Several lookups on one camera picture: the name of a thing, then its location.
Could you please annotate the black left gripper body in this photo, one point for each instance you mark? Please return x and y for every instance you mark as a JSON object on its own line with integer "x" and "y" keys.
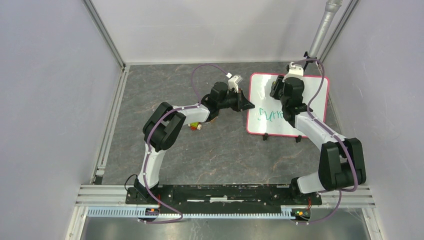
{"x": 231, "y": 100}

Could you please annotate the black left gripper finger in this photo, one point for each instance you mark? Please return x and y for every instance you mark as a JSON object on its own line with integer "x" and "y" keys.
{"x": 242, "y": 100}
{"x": 245, "y": 107}

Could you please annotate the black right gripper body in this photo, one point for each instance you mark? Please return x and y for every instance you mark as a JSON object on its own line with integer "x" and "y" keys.
{"x": 277, "y": 92}

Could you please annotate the pink framed whiteboard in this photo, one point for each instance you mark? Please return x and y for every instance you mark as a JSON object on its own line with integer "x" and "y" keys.
{"x": 267, "y": 116}

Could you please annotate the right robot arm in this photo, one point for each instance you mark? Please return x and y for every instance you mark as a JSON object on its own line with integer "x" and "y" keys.
{"x": 341, "y": 161}

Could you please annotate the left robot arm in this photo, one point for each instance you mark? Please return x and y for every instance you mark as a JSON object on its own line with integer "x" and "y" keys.
{"x": 163, "y": 128}

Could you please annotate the brown curved block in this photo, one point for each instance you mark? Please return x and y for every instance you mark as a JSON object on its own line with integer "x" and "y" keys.
{"x": 212, "y": 121}

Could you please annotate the red yellow toy block car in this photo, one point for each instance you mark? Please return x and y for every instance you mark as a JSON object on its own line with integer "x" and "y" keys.
{"x": 195, "y": 126}

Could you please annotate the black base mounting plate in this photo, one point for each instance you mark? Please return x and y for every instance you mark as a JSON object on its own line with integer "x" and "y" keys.
{"x": 231, "y": 199}

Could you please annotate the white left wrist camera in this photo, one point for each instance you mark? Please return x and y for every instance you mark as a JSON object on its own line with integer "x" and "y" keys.
{"x": 233, "y": 83}

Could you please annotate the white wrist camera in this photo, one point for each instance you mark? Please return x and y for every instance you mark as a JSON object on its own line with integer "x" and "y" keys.
{"x": 294, "y": 71}
{"x": 233, "y": 83}

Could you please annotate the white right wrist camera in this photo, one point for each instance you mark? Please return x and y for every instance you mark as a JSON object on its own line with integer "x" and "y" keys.
{"x": 294, "y": 71}

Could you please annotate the white slotted cable duct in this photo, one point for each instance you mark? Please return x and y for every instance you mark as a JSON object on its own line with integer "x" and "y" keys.
{"x": 154, "y": 213}

